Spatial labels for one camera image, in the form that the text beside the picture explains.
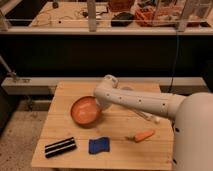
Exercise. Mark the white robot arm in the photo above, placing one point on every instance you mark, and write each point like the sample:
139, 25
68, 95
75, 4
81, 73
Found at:
192, 117

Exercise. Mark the grey metal bench rail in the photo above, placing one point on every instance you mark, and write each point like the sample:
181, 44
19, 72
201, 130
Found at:
47, 85

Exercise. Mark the white vertical post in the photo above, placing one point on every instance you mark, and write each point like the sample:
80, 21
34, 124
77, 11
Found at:
91, 15

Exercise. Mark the orange box on shelf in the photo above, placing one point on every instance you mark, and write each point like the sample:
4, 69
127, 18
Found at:
146, 18

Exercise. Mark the black white striped block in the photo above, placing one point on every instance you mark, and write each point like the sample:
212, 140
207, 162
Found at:
60, 147

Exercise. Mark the orange toy carrot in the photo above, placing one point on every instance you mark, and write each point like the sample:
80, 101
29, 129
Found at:
140, 136

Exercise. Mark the grey metal clamp rod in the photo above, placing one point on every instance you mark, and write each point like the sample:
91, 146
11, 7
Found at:
12, 74

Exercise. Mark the blue sponge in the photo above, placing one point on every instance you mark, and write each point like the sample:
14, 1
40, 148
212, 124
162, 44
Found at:
99, 145

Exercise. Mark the orange ceramic bowl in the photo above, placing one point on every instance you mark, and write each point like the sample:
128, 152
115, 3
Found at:
85, 110

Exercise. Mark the black object on shelf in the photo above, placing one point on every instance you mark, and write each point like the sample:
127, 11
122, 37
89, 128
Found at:
122, 19

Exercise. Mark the white tube bottle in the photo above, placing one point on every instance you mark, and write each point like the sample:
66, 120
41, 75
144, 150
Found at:
148, 116

